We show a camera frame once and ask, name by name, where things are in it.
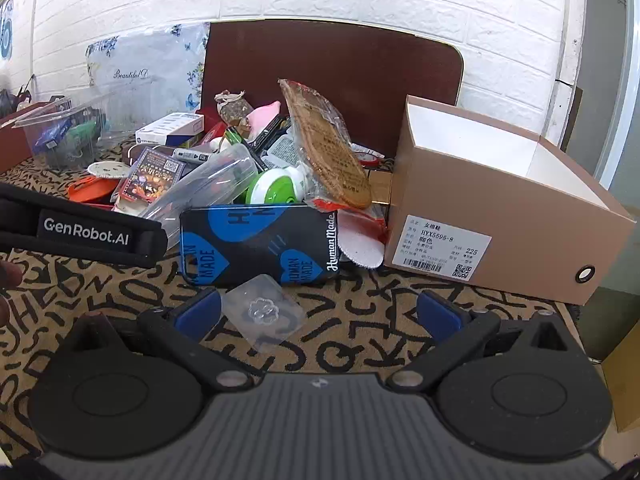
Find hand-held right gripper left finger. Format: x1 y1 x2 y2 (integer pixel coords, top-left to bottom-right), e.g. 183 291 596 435
62 287 256 394

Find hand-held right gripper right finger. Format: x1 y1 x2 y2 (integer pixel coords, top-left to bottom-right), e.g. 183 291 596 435
386 289 583 395

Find white cardboard box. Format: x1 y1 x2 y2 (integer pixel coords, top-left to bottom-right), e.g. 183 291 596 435
382 94 637 307

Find green mosquito repellent device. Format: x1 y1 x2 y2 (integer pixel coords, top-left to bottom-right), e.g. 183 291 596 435
245 165 313 207

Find person's left hand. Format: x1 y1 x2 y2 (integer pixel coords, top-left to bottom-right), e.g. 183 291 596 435
0 260 23 326

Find orange plastic lid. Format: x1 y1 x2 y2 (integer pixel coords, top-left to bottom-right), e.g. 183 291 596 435
67 176 121 206

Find white round pad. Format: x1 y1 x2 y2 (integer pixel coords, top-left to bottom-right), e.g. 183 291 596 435
87 161 130 180

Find black phone case blue hearts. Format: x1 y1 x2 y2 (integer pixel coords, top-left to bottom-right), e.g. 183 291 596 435
179 204 342 288

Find colourful card box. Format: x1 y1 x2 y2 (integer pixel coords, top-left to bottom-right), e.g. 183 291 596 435
114 146 186 206

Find white pad in red packet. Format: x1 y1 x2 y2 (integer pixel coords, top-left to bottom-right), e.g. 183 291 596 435
337 207 390 268

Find clear plastic container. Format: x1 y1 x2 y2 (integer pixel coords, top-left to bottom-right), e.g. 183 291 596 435
12 85 146 171

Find clear plastic tube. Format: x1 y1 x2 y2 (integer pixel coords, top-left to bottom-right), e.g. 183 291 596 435
137 142 261 251

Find white tube with barcode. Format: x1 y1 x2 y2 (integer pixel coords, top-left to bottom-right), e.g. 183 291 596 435
135 112 206 147

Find small tan box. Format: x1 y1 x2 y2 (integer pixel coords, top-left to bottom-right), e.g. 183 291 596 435
367 170 396 206

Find red tape roll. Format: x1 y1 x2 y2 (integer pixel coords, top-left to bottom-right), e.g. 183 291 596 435
357 144 386 168

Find white floral bag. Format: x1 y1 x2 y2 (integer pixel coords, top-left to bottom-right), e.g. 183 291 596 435
85 22 211 116

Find white sauce packet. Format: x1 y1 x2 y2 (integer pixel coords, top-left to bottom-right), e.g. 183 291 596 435
262 130 301 171

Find brown sachet with twine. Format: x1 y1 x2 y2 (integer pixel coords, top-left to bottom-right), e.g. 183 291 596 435
215 90 256 128

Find plain cardboard box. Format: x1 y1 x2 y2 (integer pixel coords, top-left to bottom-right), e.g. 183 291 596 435
600 320 640 436

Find gold patterned packet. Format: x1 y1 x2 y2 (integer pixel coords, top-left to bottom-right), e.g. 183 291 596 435
277 77 388 216

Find dark brown board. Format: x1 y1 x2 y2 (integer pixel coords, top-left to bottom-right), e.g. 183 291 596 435
200 20 465 161

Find frosted glass door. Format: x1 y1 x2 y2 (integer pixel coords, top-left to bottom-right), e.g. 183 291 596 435
582 0 640 291

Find blue wall poster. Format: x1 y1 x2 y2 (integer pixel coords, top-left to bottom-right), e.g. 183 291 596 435
0 0 16 63

